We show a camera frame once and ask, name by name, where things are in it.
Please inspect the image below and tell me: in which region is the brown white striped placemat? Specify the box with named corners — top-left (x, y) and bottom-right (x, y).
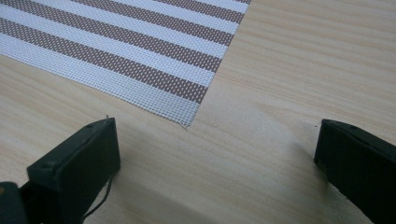
top-left (0, 0), bottom-right (252, 129)

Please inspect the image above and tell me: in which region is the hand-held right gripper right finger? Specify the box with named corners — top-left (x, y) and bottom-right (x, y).
top-left (313, 119), bottom-right (396, 224)

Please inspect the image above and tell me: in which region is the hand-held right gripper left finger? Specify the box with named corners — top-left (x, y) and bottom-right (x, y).
top-left (19, 117), bottom-right (121, 224)

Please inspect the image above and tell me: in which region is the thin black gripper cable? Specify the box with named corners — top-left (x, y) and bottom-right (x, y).
top-left (81, 174), bottom-right (115, 222)

